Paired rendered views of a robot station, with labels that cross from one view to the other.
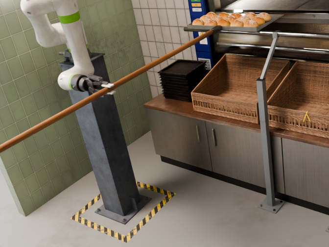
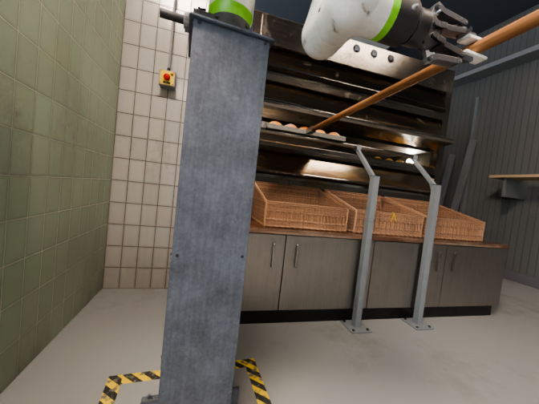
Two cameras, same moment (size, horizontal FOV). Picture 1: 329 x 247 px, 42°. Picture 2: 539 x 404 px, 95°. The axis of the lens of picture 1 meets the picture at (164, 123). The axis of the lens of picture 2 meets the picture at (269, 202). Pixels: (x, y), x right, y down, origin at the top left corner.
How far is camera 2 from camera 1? 2.66 m
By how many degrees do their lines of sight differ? 64
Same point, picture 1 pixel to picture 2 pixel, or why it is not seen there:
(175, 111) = not seen: hidden behind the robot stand
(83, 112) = (218, 160)
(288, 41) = (318, 172)
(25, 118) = not seen: outside the picture
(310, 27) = (333, 163)
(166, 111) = not seen: hidden behind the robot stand
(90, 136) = (210, 228)
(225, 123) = (317, 233)
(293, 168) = (379, 273)
